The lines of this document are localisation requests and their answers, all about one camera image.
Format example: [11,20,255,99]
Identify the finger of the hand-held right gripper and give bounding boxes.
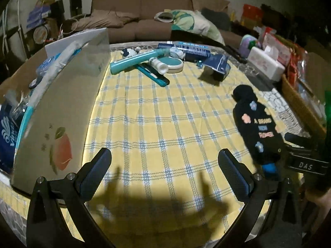
[284,132,325,149]
[262,160,287,182]

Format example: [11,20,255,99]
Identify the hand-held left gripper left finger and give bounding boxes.
[26,147,113,248]

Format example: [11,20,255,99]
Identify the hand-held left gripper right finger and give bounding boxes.
[218,148,303,248]

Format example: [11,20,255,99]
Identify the black printed sock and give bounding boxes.
[232,84,286,166]

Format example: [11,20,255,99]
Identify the cardboard box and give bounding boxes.
[0,27,110,194]

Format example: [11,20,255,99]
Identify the person's right forearm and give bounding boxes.
[305,186,331,248]

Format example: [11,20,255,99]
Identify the wicker basket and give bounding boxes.
[281,74,327,135]

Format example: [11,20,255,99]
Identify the yellow checked tablecloth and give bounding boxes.
[0,41,311,248]

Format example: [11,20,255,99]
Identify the black flat case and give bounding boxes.
[246,74,276,91]

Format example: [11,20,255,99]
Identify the red foil packets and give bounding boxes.
[287,45,308,83]

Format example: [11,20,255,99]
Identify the beige armchair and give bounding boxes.
[304,49,331,83]

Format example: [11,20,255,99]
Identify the white tissue box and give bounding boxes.
[247,46,285,82]

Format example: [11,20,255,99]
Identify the dark blue tissue pack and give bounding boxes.
[0,103,25,173]

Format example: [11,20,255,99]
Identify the pink patterned package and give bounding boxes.
[262,32,291,65]

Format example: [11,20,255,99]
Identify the black remote control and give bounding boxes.
[225,45,247,64]

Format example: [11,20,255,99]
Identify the purple plush toy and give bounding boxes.
[238,34,260,55]

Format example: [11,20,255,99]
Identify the open dark blue carton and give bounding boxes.
[203,55,230,83]

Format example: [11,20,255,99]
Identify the long teal tube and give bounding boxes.
[110,49,171,75]

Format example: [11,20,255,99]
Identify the stack of blue packets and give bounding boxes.
[36,53,61,75]

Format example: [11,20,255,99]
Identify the black white cow figurine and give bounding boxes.
[121,47,141,58]

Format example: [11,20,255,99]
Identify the small white bottle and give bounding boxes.
[149,58,168,75]

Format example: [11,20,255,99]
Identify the round teal compact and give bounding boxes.
[160,56,185,73]

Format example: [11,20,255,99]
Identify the long dark blue box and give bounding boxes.
[158,43,211,62]

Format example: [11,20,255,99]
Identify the red box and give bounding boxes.
[242,4,264,26]

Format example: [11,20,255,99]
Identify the white blue figurine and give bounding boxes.
[169,47,186,60]

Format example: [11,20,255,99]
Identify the white blue toothpaste box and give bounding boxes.
[174,41,210,47]

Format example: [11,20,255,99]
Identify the dark cushion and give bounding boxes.
[201,8,231,31]

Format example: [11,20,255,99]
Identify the round clear lid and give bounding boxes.
[34,26,49,44]

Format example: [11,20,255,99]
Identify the floral pillow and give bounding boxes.
[171,10,225,44]

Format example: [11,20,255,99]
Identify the brown blanket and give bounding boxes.
[63,9,140,30]

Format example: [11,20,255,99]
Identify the purple box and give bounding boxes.
[27,5,51,29]

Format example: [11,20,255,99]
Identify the black speaker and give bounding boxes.
[50,0,65,18]

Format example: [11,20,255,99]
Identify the brown sofa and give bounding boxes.
[62,0,243,47]

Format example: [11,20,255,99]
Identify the white ring-shaped object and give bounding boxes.
[154,12,174,22]

